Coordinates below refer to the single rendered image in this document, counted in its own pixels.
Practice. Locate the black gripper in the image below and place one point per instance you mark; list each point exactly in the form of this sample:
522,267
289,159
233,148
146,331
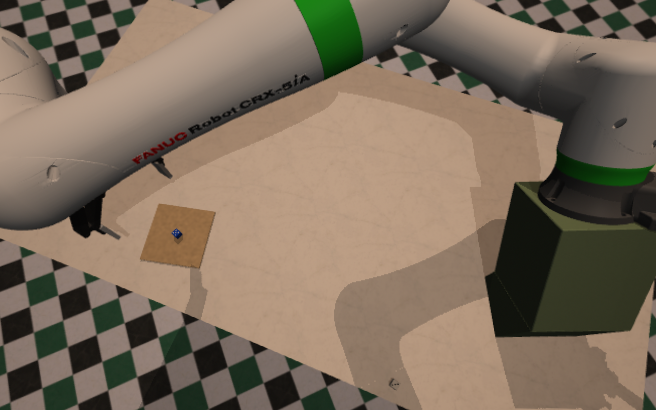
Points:
84,224

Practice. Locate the brown square mat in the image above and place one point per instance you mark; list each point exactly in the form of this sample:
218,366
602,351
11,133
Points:
163,247

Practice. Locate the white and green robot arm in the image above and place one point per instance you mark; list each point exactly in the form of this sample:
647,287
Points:
57,157

